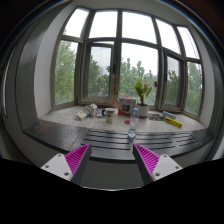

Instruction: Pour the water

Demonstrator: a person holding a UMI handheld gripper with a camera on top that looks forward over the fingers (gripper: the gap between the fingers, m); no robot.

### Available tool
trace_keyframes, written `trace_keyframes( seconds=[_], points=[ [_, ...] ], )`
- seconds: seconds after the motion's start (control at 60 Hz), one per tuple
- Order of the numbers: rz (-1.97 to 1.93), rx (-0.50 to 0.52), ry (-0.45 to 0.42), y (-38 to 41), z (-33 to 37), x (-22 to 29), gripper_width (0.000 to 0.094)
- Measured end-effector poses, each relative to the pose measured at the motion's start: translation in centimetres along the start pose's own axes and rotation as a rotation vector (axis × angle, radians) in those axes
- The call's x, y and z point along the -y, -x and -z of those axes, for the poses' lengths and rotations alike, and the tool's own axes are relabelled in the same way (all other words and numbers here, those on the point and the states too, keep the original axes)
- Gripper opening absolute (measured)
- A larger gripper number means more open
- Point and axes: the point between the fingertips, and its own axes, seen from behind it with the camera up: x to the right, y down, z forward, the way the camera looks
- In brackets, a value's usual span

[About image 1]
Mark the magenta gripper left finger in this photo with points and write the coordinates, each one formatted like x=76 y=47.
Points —
x=70 y=166

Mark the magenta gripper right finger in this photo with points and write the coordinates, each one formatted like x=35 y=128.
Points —
x=152 y=166

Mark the clear plastic water bottle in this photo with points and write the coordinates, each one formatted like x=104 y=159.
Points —
x=134 y=120

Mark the dark slatted radiator cover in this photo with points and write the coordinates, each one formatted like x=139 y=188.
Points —
x=111 y=145

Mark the yellow flat box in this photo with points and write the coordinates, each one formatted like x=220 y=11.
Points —
x=172 y=122

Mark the black white patterned coaster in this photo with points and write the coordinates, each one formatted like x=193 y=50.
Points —
x=155 y=117

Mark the small red object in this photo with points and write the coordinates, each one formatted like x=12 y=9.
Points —
x=127 y=122

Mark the small light box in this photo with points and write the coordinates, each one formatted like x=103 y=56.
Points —
x=169 y=115

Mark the white crumpled packaging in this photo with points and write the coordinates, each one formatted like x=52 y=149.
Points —
x=89 y=110

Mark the white ceramic mug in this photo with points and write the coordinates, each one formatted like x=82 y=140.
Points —
x=110 y=112

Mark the colourful cardboard box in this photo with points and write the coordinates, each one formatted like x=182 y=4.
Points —
x=126 y=106

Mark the potted green plant white pot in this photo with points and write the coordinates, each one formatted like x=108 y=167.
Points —
x=143 y=90

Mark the window frame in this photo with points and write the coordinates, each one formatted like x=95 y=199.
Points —
x=101 y=54

